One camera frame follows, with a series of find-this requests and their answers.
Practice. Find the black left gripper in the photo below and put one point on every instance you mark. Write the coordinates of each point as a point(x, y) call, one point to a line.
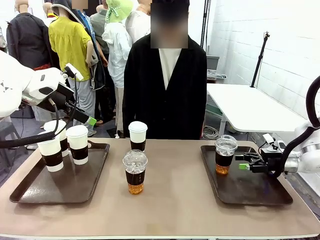
point(61, 98)

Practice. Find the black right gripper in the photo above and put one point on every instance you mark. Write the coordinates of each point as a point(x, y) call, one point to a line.
point(268, 162)

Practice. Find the clear plastic tea cup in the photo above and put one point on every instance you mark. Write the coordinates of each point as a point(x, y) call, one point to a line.
point(135, 178)
point(223, 160)

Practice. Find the white lidded paper cup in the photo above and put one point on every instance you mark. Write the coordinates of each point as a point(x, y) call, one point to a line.
point(137, 132)
point(63, 142)
point(77, 145)
point(51, 156)

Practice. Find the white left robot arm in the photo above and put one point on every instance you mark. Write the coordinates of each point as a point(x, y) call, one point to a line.
point(12, 85)

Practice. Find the dark brown plastic tray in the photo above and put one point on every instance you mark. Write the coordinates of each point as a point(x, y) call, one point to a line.
point(75, 185)
point(250, 190)

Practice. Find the large white table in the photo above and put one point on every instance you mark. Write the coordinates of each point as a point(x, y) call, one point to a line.
point(245, 107)

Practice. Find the dark storage box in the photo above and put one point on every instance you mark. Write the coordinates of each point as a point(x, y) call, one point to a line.
point(23, 113)

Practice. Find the person in black cardigan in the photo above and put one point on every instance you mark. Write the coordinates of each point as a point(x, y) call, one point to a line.
point(160, 100)

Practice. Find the clear plastic container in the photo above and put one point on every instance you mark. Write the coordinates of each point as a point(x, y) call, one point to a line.
point(217, 75)

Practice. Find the mannequin in white top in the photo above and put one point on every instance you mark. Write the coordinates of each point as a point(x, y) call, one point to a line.
point(137, 25)

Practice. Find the grey storage bin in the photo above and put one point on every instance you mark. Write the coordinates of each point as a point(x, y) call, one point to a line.
point(213, 62)

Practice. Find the mannequin with red collar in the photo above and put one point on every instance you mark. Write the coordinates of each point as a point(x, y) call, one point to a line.
point(48, 15)

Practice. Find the light green sun hat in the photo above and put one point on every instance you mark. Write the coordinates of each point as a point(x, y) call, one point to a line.
point(120, 10)

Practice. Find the black stand pole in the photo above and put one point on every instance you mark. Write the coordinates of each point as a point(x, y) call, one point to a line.
point(205, 25)

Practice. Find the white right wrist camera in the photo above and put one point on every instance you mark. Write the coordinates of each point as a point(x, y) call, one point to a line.
point(268, 138)

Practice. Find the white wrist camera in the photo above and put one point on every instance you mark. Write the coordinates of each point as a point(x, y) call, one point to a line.
point(268, 138)
point(73, 71)

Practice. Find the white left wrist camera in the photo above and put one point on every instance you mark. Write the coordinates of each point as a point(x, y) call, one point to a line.
point(73, 71)

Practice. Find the black camera tripod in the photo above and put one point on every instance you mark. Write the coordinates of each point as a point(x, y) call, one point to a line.
point(260, 60)

